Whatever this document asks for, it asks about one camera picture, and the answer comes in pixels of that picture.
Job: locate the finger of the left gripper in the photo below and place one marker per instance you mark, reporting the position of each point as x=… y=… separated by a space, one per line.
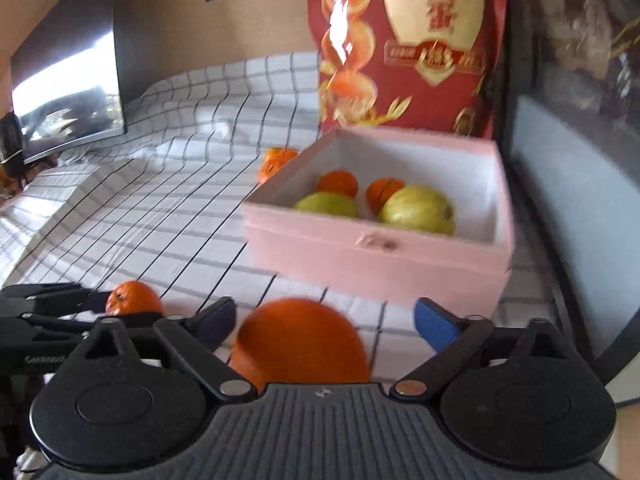
x=47 y=338
x=51 y=299

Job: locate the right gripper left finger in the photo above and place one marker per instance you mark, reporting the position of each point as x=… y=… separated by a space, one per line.
x=187 y=345

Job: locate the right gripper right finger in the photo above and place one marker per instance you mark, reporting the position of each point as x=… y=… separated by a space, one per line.
x=468 y=343

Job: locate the small mandarin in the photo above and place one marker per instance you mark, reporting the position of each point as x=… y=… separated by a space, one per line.
x=274 y=159
x=133 y=297
x=339 y=182
x=379 y=192

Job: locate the large orange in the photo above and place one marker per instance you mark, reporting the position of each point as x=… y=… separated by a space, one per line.
x=299 y=341

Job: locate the yellow-green guava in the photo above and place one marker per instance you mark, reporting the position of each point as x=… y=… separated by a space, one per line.
x=420 y=208

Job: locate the small mandarin front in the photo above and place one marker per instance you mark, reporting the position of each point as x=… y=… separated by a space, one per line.
x=339 y=182

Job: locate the pink cardboard box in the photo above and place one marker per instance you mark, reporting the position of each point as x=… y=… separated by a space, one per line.
x=465 y=273

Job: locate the white black grid tablecloth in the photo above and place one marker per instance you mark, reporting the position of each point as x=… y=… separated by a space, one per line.
x=162 y=205

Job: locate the small mandarin back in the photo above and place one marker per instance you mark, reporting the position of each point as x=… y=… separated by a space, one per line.
x=274 y=159

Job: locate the black monitor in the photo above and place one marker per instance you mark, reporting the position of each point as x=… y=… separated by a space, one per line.
x=65 y=85

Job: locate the red egg gift box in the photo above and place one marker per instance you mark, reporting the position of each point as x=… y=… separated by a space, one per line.
x=418 y=64

